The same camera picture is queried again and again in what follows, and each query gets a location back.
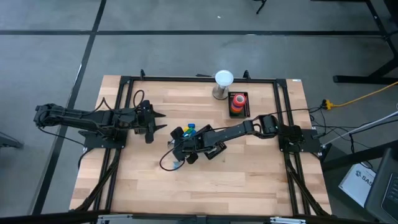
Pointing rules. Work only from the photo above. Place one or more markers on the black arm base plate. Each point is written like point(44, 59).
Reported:
point(308, 144)
point(93, 141)

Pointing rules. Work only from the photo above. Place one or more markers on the grey staple remover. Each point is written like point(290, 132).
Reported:
point(170, 143)

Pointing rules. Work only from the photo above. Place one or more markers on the orange tape roll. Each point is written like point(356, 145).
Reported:
point(237, 111)

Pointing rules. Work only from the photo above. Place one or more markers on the grey furniture foot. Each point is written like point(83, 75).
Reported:
point(9, 143)

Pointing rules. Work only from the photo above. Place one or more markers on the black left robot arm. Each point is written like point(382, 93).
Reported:
point(77, 118)

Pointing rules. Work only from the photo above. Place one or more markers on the black plastic basket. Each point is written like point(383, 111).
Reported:
point(217, 154)
point(247, 112)

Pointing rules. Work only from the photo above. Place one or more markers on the black rig crossbar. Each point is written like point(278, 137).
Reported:
point(46, 217)

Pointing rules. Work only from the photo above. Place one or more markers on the dark laptop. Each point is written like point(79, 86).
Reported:
point(382, 186)

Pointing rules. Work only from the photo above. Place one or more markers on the grey pole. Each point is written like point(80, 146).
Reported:
point(367, 126)

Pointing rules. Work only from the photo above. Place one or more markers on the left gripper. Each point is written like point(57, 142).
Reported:
point(148, 121)

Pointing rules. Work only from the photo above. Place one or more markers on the white cardboard box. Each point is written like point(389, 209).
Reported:
point(354, 186)

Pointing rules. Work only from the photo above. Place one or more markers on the black tripod leg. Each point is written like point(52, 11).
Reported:
point(261, 6)

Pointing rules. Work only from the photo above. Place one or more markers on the white mushroom lamp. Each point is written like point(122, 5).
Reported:
point(224, 77)

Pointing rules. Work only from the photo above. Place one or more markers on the black beam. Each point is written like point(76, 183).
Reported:
point(357, 157)

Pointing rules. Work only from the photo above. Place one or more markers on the black desk frame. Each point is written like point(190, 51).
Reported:
point(357, 79)

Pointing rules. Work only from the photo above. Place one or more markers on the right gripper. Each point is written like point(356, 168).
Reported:
point(189, 146)

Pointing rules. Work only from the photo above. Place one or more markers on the yellow stapler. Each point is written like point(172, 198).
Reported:
point(186, 128)

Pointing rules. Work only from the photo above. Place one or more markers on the blue stapler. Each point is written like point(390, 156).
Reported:
point(191, 125)
point(192, 133)

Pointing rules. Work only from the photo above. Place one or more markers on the red tape roll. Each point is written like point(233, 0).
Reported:
point(234, 100)

